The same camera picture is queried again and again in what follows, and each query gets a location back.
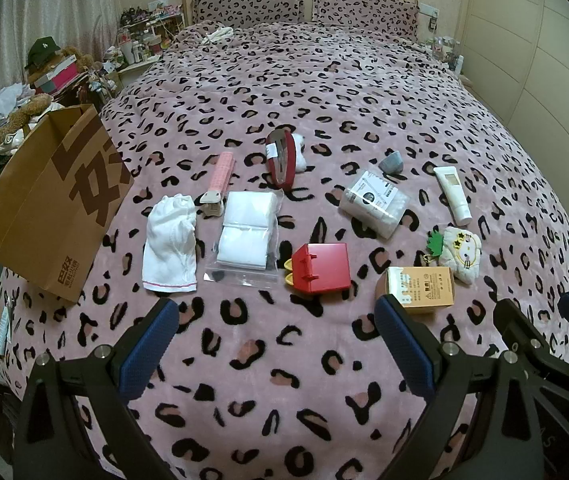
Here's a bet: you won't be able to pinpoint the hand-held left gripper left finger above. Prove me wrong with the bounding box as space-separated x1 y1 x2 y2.
13 297 180 480

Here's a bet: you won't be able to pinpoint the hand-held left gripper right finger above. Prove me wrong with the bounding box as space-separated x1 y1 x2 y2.
375 294 560 480

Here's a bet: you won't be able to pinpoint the small kraft paper box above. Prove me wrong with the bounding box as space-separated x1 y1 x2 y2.
387 266 456 315

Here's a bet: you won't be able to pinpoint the white plush keychain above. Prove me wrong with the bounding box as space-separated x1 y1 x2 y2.
427 226 481 283

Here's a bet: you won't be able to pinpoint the white cloth gloves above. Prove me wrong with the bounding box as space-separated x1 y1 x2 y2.
143 194 198 292

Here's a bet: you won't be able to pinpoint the red plastic box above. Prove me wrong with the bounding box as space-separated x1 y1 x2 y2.
284 242 351 292

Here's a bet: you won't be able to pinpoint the clear cotton swab container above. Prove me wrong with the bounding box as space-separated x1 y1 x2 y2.
339 170 410 239

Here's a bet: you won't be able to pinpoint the clear bag of white pads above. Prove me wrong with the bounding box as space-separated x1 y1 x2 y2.
203 190 285 288

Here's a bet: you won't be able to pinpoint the white cream tube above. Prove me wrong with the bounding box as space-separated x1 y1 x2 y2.
433 166 473 226

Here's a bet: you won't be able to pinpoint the brown cardboard box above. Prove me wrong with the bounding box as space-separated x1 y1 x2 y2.
0 104 135 304

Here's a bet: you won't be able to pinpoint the pink hair roller clip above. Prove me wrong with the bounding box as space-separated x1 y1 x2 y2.
199 152 236 219

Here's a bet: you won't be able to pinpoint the white striped tube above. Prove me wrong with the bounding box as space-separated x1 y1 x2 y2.
0 305 12 356

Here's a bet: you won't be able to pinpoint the small grey cup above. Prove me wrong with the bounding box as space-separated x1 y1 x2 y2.
379 150 405 176

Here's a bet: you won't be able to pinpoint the small white plush item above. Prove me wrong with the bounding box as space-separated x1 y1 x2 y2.
292 132 311 171

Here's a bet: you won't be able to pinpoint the red pouch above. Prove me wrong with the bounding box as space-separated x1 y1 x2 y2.
265 129 301 188

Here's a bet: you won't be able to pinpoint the white wardrobe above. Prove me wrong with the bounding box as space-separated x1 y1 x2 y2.
459 0 569 261

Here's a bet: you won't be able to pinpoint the brown teddy bear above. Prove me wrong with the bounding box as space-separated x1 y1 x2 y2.
0 92 52 151

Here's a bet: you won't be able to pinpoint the white nightstand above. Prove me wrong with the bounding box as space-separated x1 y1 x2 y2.
114 57 165 91

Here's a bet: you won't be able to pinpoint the small plush toys cluster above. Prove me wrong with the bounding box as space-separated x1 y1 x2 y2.
84 55 116 95

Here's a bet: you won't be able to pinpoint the pile of light clothes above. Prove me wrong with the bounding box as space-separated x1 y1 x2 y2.
0 84 35 133

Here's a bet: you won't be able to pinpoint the small bedside bottles cluster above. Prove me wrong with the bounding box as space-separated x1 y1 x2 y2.
429 35 465 73

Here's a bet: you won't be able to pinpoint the pink shoe box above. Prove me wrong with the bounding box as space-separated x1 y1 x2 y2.
34 57 81 95

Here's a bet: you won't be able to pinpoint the dark green cap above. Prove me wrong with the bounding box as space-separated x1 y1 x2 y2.
25 37 62 68

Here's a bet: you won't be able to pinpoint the white crumpled cloth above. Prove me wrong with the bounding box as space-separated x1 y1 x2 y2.
202 26 235 43

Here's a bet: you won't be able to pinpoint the cluttered nightstand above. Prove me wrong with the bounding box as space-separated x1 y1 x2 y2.
119 0 185 61

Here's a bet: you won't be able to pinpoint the pink leopard print pillow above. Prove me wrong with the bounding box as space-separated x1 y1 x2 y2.
312 0 418 38
192 0 310 26

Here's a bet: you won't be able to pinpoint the white curtain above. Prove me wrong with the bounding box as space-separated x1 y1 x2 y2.
0 0 120 106

